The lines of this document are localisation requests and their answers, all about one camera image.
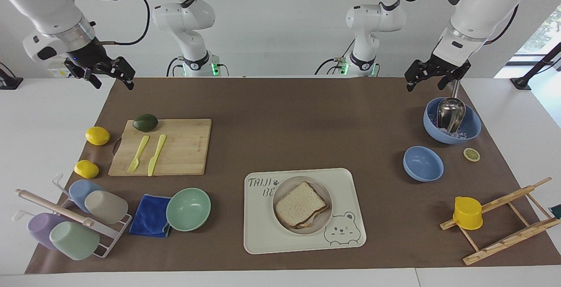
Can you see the yellow plastic fork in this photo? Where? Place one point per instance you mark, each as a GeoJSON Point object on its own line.
{"type": "Point", "coordinates": [139, 151]}

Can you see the yellow lemon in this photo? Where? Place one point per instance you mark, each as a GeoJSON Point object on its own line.
{"type": "Point", "coordinates": [97, 136]}
{"type": "Point", "coordinates": [86, 169]}

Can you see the beige cup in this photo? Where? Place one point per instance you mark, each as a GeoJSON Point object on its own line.
{"type": "Point", "coordinates": [107, 206]}

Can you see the blue cloth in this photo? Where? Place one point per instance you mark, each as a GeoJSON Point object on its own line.
{"type": "Point", "coordinates": [148, 217]}

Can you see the cream tray with bear print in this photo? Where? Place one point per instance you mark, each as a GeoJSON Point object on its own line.
{"type": "Point", "coordinates": [263, 230]}

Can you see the wooden folding rack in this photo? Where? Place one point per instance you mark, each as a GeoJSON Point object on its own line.
{"type": "Point", "coordinates": [508, 239]}

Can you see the dark teal object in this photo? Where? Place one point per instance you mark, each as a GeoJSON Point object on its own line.
{"type": "Point", "coordinates": [555, 211]}

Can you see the black stand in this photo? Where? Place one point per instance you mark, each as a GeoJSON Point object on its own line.
{"type": "Point", "coordinates": [9, 81]}
{"type": "Point", "coordinates": [537, 65]}

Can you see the beige round plate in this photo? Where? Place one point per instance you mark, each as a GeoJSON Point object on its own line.
{"type": "Point", "coordinates": [285, 188]}

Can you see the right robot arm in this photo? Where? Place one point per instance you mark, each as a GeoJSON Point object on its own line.
{"type": "Point", "coordinates": [44, 6]}

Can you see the lemon slice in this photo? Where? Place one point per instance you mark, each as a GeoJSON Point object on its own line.
{"type": "Point", "coordinates": [471, 154]}

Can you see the window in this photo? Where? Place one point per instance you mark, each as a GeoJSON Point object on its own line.
{"type": "Point", "coordinates": [541, 33]}

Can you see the sandwich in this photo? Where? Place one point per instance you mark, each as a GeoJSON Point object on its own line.
{"type": "Point", "coordinates": [300, 203]}

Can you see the green cup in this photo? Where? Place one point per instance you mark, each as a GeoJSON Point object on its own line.
{"type": "Point", "coordinates": [74, 241]}

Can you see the white bread slice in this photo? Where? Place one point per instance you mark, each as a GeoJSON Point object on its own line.
{"type": "Point", "coordinates": [323, 210]}

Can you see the blue cup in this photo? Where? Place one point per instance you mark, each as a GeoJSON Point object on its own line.
{"type": "Point", "coordinates": [79, 190]}

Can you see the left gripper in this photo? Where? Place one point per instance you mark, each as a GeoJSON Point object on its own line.
{"type": "Point", "coordinates": [449, 69]}

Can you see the bamboo cutting board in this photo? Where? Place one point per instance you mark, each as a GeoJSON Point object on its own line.
{"type": "Point", "coordinates": [184, 147]}

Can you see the metal scoop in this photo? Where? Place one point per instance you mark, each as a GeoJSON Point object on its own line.
{"type": "Point", "coordinates": [451, 114]}

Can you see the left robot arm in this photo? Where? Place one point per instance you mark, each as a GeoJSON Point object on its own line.
{"type": "Point", "coordinates": [482, 6]}

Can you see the purple cup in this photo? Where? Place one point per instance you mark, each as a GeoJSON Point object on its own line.
{"type": "Point", "coordinates": [40, 230]}

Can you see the large blue bowl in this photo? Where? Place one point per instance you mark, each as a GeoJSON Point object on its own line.
{"type": "Point", "coordinates": [473, 125]}

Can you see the small blue bowl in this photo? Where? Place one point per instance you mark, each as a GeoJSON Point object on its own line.
{"type": "Point", "coordinates": [423, 164]}

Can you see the green bowl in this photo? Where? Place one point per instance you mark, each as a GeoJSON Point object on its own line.
{"type": "Point", "coordinates": [188, 210]}

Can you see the yellow cup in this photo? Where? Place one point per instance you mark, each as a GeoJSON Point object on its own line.
{"type": "Point", "coordinates": [468, 214]}

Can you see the yellow plastic knife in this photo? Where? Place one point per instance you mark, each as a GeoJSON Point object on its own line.
{"type": "Point", "coordinates": [156, 153]}

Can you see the clear ice cube heap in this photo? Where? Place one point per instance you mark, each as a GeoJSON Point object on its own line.
{"type": "Point", "coordinates": [458, 135]}

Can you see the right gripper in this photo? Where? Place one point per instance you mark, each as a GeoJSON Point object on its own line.
{"type": "Point", "coordinates": [90, 54]}

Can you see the green avocado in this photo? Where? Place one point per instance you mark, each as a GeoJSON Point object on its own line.
{"type": "Point", "coordinates": [145, 122]}

